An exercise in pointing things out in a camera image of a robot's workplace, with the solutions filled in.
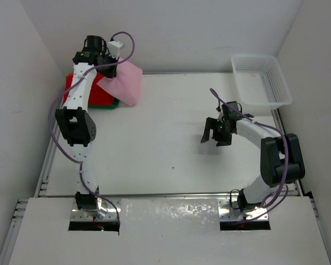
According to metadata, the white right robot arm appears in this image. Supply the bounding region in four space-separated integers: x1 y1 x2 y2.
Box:
201 101 306 212

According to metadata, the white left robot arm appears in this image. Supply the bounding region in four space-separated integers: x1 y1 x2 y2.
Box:
55 35 124 212

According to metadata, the pink t shirt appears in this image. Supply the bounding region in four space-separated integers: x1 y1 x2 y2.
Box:
97 61 143 107

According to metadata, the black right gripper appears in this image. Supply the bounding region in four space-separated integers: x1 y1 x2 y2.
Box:
201 117 233 146

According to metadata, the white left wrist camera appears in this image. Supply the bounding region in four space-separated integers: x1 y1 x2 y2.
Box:
106 40 125 59

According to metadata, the red t shirt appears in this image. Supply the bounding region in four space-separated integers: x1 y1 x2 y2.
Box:
63 72 116 107

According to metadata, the white plastic bin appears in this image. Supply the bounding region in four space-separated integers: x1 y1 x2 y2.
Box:
231 54 293 110

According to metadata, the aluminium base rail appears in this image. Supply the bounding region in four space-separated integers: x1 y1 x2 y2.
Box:
13 190 271 221

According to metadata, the green t shirt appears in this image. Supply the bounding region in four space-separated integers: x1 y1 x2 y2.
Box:
88 99 120 110

